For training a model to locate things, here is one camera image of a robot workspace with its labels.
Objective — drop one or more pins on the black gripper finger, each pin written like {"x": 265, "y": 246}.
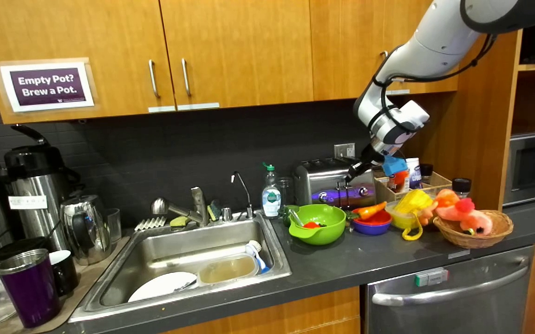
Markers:
{"x": 360, "y": 171}
{"x": 351, "y": 175}

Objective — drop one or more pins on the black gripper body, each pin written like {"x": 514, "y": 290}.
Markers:
{"x": 369, "y": 157}

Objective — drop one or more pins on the silver toaster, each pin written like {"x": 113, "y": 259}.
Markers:
{"x": 321, "y": 181}

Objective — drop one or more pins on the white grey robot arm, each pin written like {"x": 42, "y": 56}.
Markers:
{"x": 442, "y": 42}

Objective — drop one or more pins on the purple bowl with red food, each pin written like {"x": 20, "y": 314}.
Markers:
{"x": 373, "y": 220}

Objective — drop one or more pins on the cardboard condiment box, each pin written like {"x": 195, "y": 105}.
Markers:
{"x": 417, "y": 177}

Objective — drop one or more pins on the green plastic bowl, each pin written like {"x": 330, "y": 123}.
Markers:
{"x": 317, "y": 223}

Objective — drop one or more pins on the yellow plastic pitcher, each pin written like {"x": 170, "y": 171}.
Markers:
{"x": 410, "y": 212}

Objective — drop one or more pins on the dish soap bottle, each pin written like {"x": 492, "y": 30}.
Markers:
{"x": 271, "y": 194}

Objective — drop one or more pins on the pink plush toy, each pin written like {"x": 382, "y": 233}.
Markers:
{"x": 462, "y": 210}

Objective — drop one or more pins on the stainless steel sink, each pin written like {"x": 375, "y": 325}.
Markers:
{"x": 224, "y": 257}

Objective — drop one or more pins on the wicker basket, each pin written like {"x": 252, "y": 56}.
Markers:
{"x": 503, "y": 227}

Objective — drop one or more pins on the chrome faucet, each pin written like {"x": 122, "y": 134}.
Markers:
{"x": 202, "y": 210}

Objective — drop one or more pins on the stainless dishwasher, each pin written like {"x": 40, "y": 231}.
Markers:
{"x": 481, "y": 296}

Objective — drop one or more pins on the white plate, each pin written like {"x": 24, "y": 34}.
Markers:
{"x": 165, "y": 285}

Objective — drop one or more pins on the glass coffee carafe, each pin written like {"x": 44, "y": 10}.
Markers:
{"x": 87, "y": 229}

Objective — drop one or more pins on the purple cabinet sign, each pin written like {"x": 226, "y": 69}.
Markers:
{"x": 48, "y": 86}

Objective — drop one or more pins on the black mug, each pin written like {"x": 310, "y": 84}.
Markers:
{"x": 64, "y": 270}

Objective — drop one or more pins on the purple metal tumbler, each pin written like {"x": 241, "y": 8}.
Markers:
{"x": 31, "y": 285}

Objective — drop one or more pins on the blue wrist camera box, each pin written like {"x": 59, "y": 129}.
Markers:
{"x": 393, "y": 166}

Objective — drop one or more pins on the wall power outlet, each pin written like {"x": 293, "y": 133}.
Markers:
{"x": 345, "y": 151}

